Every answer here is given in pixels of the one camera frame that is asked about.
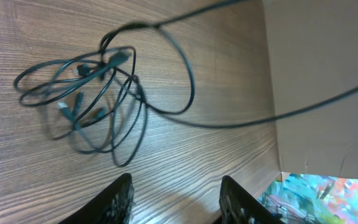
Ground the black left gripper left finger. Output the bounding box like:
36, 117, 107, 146
59, 173, 134, 224

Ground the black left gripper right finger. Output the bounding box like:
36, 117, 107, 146
219, 175, 284, 224

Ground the black USB cable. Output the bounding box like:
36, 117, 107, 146
13, 45, 149, 168
99, 0, 358, 130

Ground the colourful patterned mat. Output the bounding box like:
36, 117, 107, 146
258, 174, 358, 223

